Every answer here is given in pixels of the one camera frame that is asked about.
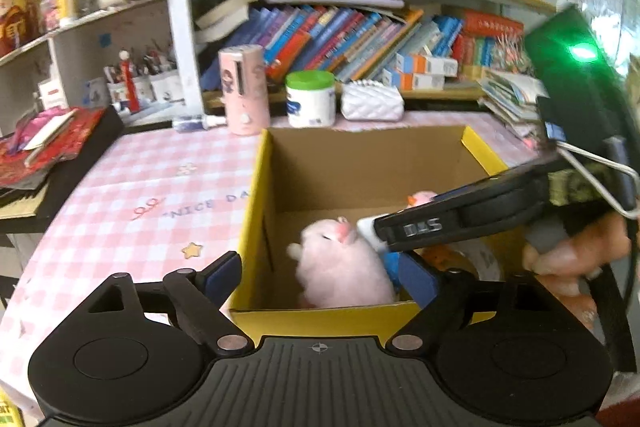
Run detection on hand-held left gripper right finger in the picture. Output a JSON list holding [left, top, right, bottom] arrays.
[[386, 251, 566, 353]]

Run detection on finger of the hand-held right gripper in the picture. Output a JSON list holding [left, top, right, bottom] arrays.
[[432, 177, 508, 204]]

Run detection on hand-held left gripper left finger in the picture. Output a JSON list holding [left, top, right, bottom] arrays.
[[85, 251, 253, 354]]

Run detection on yellow tape roll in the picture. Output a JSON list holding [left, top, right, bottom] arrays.
[[447, 239, 503, 283]]

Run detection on pink plush toy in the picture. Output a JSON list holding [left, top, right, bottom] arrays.
[[286, 216, 397, 309]]

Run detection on yellow cardboard box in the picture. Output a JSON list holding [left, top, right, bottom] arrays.
[[227, 124, 531, 343]]

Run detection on person's right hand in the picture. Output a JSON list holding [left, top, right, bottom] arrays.
[[521, 211, 633, 303]]

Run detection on stack of paper booklets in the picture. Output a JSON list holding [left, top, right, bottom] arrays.
[[477, 69, 551, 142]]

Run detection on white orange medicine box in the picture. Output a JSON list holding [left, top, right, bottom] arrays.
[[382, 69, 446, 91], [395, 53, 458, 76]]

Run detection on small white quilted purse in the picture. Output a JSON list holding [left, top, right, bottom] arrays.
[[341, 80, 405, 118]]

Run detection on pink checked tablecloth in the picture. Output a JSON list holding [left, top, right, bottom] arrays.
[[0, 109, 541, 413]]

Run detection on pink humidifier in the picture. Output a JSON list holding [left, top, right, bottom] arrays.
[[218, 45, 271, 136]]

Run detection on white jar green lid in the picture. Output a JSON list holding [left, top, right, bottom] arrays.
[[285, 71, 337, 128]]

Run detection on black electronic keyboard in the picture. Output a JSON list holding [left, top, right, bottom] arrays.
[[0, 107, 126, 248]]

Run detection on long row of colourful books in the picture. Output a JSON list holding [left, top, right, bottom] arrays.
[[200, 4, 526, 82]]

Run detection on red foil paper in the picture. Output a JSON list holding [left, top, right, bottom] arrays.
[[0, 107, 106, 190]]

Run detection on white shelf unit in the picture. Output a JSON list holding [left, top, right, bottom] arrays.
[[0, 0, 203, 128]]

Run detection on white paper bag red label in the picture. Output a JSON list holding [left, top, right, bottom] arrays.
[[37, 79, 68, 110]]

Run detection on yellow plastic bag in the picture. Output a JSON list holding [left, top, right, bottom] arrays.
[[0, 389, 21, 427]]

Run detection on stacked cream books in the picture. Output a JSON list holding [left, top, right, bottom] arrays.
[[195, 0, 258, 42]]

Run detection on red gold figurine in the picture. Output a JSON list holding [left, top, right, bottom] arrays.
[[0, 0, 31, 55]]

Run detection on silver wire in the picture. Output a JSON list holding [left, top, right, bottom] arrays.
[[555, 142, 640, 220]]

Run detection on black strap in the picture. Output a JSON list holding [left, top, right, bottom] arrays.
[[587, 227, 640, 373]]

